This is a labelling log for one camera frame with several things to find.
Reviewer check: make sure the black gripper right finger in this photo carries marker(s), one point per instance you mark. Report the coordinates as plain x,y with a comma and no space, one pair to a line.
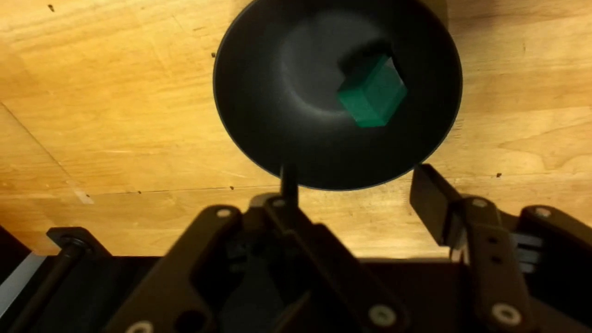
492,260

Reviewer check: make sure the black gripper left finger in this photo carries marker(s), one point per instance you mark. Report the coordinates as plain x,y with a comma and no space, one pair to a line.
307,260

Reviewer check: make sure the green block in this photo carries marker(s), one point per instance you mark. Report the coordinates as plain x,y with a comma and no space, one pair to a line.
371,94

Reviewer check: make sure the black bowl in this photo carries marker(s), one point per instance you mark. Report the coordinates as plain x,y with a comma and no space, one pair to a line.
288,99

